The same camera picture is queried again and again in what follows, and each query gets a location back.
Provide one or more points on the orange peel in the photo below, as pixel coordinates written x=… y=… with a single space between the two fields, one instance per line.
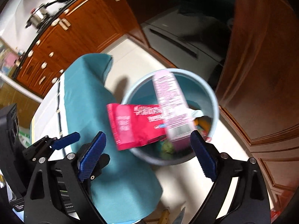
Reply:
x=202 y=123

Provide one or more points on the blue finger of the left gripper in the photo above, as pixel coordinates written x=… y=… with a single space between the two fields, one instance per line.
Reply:
x=46 y=146
x=103 y=161

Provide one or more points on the brown wooden kitchen cabinets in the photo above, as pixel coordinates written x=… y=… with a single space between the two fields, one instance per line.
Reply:
x=258 y=86

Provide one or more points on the white paper towel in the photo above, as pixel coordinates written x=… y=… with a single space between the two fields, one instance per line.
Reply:
x=195 y=113

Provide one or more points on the green white shopping bag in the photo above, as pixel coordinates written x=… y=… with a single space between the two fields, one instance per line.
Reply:
x=24 y=136

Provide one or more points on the pink carton box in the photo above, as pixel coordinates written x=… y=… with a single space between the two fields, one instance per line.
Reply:
x=179 y=123

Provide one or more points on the steel cooking pot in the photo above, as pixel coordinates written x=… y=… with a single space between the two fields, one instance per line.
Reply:
x=38 y=17

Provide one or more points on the black built-in oven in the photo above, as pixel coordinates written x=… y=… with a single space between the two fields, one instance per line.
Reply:
x=192 y=34

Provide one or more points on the red pink snack packet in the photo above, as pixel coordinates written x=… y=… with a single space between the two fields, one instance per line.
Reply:
x=136 y=125

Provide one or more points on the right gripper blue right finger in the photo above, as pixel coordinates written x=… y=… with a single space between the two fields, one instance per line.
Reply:
x=250 y=203

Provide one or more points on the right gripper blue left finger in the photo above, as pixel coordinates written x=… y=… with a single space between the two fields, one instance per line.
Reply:
x=60 y=191

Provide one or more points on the corn husk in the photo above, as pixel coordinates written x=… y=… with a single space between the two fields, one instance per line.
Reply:
x=167 y=147

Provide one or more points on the teal trash bin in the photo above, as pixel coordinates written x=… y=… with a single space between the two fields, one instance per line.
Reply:
x=198 y=95

